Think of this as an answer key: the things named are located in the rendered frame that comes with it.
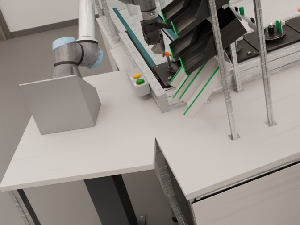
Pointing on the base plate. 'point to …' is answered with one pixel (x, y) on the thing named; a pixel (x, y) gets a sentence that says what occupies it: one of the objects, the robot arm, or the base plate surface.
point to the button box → (143, 87)
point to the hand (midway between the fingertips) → (164, 54)
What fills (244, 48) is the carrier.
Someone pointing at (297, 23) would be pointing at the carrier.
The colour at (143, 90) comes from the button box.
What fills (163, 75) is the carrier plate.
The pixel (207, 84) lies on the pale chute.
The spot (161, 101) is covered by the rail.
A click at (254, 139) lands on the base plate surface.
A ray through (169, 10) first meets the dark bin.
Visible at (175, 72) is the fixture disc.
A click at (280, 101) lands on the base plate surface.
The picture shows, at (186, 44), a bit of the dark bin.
